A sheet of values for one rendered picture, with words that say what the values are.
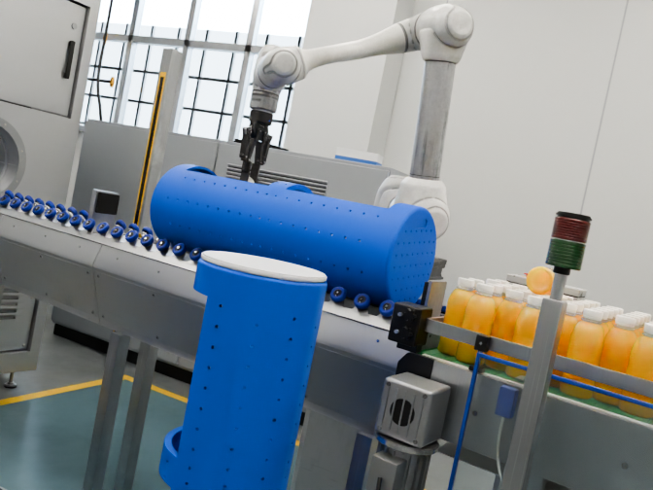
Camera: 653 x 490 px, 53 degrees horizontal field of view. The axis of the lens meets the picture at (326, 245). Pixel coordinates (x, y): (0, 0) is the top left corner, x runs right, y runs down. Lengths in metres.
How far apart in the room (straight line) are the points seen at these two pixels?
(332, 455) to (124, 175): 2.50
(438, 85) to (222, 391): 1.24
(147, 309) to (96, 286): 0.25
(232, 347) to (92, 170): 3.29
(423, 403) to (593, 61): 3.50
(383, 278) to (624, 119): 3.06
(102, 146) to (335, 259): 2.96
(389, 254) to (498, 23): 3.31
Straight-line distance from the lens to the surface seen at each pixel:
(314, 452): 2.47
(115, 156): 4.41
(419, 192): 2.15
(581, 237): 1.26
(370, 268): 1.67
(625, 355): 1.49
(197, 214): 2.03
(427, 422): 1.40
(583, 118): 4.54
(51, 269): 2.59
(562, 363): 1.44
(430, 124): 2.17
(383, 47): 2.29
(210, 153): 3.95
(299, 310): 1.35
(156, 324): 2.20
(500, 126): 4.60
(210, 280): 1.36
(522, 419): 1.30
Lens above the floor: 1.18
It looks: 3 degrees down
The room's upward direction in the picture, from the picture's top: 11 degrees clockwise
